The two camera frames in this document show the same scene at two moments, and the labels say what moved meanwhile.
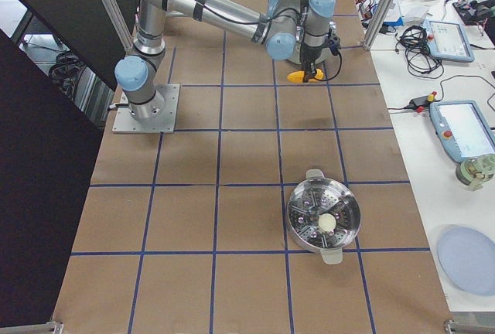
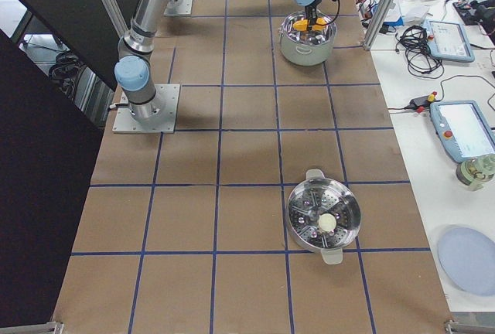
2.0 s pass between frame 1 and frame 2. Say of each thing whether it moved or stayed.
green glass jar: stayed
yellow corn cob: moved
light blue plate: stayed
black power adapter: stayed
